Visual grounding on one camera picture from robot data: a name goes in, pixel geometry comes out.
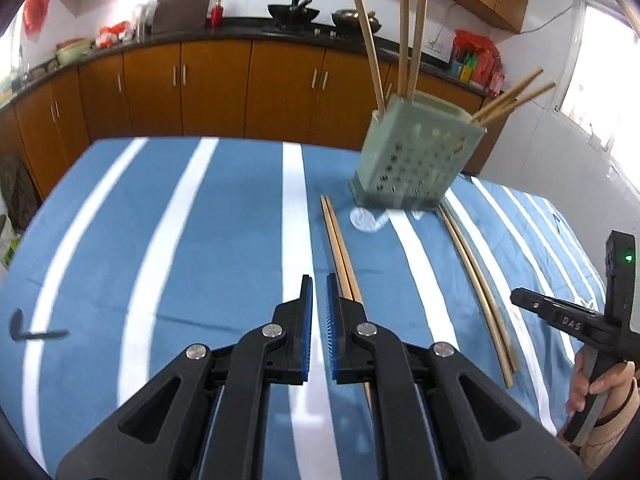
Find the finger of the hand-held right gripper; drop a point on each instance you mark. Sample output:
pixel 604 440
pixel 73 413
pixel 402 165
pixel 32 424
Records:
pixel 565 317

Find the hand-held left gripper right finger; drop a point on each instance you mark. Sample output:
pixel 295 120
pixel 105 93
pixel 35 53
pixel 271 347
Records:
pixel 332 330

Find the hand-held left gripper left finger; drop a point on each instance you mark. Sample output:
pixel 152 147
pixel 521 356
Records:
pixel 306 330

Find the wooden chopstick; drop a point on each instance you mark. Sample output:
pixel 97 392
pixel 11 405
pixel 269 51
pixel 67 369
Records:
pixel 417 35
pixel 369 45
pixel 345 255
pixel 481 275
pixel 520 102
pixel 507 94
pixel 334 245

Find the chopstick pair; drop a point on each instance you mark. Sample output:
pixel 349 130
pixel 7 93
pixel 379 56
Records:
pixel 485 305

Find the green perforated utensil holder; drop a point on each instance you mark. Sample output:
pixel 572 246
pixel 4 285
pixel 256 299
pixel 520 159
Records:
pixel 415 160

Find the person's right forearm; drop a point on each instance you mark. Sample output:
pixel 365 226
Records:
pixel 617 435

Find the person's right hand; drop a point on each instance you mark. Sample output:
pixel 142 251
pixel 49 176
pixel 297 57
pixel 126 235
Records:
pixel 617 377

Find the blue striped tablecloth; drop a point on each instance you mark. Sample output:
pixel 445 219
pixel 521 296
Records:
pixel 200 260

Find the wide barred window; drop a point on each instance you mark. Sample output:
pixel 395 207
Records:
pixel 605 60

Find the wooden lower cabinets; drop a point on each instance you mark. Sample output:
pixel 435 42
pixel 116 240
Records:
pixel 215 90

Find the yellow green box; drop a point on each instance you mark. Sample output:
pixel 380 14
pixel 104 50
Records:
pixel 462 66

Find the black hex key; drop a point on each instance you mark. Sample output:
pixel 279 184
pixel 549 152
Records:
pixel 30 334

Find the red plastic bag over bottles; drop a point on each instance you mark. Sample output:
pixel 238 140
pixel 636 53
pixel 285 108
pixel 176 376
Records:
pixel 475 42

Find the black gas stove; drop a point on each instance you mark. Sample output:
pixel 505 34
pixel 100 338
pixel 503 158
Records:
pixel 320 31

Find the black kitchen countertop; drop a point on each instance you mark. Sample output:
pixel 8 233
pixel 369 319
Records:
pixel 250 31

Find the black wok with lid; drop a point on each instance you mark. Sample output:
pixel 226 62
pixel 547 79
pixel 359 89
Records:
pixel 347 20

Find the small red bottle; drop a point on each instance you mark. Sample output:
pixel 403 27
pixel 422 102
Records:
pixel 216 14

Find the dark wooden cutting board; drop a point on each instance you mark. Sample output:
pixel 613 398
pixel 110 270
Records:
pixel 180 12

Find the clear plastic container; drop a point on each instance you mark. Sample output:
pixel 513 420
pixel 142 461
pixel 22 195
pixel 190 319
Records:
pixel 142 20

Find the red and white bag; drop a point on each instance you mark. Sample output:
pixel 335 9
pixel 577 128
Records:
pixel 112 35

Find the green basin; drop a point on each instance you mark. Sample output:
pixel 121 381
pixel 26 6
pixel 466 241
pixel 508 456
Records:
pixel 75 51

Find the hanging red plastic bag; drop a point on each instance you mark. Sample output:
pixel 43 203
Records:
pixel 37 12

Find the white wall socket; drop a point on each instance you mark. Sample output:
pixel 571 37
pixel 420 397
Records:
pixel 435 46

